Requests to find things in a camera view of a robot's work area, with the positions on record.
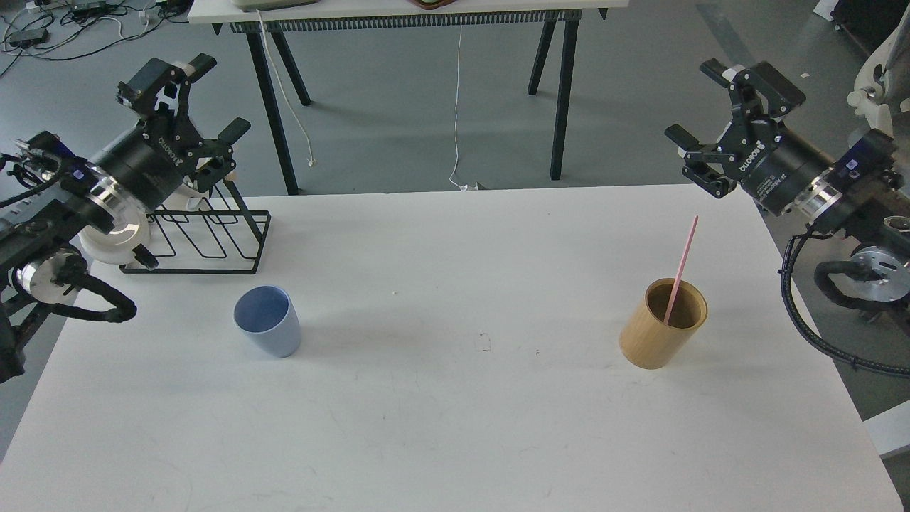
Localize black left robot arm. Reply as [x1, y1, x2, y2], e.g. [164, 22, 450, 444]
[1, 54, 250, 381]

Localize white background table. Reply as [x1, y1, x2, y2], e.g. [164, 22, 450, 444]
[180, 1, 634, 196]

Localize white hanging cable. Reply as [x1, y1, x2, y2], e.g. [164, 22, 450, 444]
[449, 24, 478, 191]
[256, 9, 316, 169]

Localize black wire dish rack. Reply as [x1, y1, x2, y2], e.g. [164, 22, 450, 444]
[119, 179, 272, 275]

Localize pink chopstick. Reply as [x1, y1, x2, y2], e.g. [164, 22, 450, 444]
[663, 215, 700, 325]

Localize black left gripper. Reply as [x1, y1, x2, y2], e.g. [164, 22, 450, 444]
[93, 54, 251, 213]

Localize white office chair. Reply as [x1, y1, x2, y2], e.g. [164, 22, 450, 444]
[846, 26, 909, 136]

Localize floor cables and adapters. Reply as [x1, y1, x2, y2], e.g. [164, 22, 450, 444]
[0, 0, 193, 78]

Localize bamboo cylinder holder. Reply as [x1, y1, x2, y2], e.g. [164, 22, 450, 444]
[619, 278, 709, 370]

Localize blue plastic cup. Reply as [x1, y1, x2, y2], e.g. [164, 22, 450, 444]
[233, 285, 302, 358]

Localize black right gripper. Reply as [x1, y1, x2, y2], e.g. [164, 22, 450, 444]
[664, 58, 833, 216]

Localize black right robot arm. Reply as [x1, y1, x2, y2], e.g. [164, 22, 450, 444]
[664, 59, 909, 379]

